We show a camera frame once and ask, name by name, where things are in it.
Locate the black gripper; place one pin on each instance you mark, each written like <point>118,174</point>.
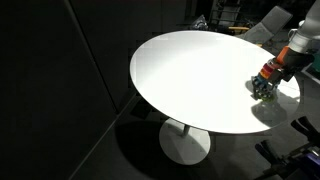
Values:
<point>296,63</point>

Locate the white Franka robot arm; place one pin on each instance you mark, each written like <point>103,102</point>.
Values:
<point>308,30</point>

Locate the orange bar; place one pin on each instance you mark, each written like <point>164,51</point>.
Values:
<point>239,28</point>

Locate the dark metal chair frame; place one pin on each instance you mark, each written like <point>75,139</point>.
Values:
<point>225,11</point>

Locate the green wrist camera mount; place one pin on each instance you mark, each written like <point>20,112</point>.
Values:
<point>316,65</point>

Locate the grey slanted panel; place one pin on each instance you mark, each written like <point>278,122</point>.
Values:
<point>268,25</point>

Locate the white table pedestal base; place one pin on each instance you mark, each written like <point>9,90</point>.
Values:
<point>183,143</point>

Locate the orange stacking peg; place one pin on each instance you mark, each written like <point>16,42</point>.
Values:
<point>283,55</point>

